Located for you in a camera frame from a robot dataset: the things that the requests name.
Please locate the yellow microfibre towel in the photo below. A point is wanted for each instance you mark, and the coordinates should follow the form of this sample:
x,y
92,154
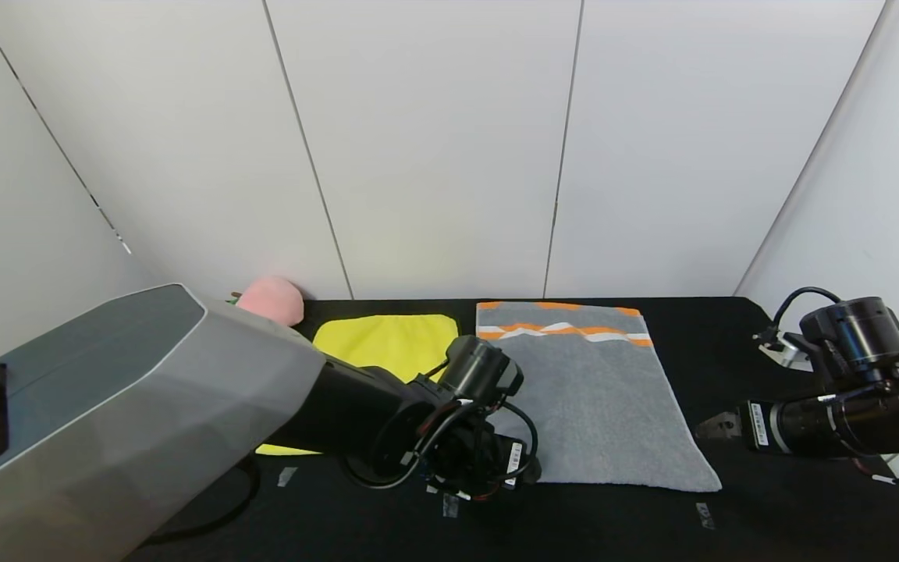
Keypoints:
x,y
387,343

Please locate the small wall panel hinge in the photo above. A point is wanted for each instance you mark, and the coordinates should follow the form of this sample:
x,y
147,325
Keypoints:
x,y
123,245

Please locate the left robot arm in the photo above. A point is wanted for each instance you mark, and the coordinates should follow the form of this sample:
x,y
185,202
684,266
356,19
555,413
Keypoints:
x,y
145,406

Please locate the grey towel with orange stripes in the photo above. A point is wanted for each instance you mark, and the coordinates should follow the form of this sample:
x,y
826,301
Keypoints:
x,y
598,406

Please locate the clear tape piece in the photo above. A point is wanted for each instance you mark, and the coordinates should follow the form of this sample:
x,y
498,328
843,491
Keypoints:
x,y
286,476
450,505
705,515

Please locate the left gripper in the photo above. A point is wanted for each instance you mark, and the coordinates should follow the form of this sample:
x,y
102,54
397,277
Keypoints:
x,y
514,456

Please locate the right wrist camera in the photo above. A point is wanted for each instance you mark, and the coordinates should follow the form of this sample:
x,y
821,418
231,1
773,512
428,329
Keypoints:
x,y
781,349

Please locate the black fabric table cover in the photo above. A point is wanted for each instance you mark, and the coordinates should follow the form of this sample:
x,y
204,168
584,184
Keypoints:
x,y
699,367

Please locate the pink plush peach toy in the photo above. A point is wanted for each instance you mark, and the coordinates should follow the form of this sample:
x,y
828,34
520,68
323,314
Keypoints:
x,y
274,300

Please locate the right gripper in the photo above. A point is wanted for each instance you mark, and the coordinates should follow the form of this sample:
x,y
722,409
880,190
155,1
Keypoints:
x,y
758,425

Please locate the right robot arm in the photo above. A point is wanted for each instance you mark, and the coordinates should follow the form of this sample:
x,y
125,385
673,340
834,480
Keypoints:
x,y
886,414

